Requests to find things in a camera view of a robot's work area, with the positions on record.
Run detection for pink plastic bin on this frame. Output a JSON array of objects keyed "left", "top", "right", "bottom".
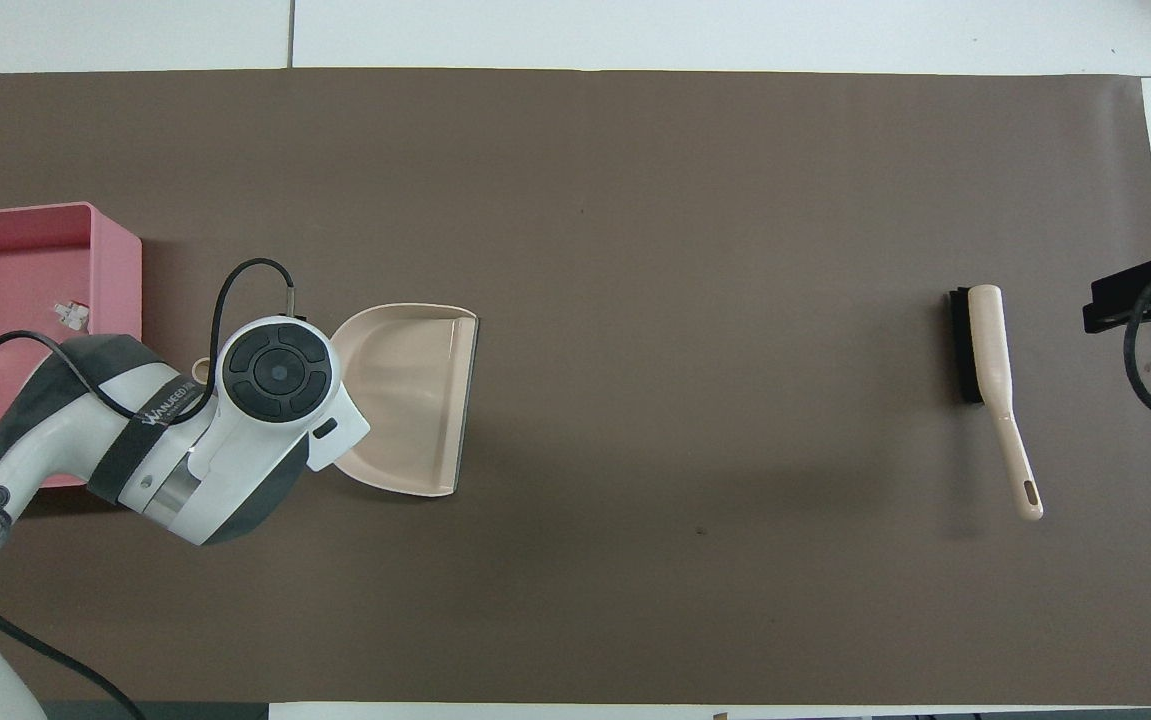
[{"left": 0, "top": 202, "right": 144, "bottom": 492}]

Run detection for beige hand brush black bristles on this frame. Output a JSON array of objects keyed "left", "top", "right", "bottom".
[{"left": 947, "top": 284, "right": 1046, "bottom": 523}]

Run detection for beige plastic dustpan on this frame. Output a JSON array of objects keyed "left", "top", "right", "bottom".
[{"left": 192, "top": 303, "right": 480, "bottom": 499}]

